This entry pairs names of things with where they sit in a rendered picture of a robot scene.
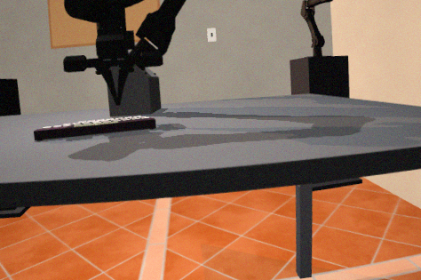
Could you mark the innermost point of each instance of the dark maroon keyboard case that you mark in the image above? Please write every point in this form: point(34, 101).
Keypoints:
point(95, 127)

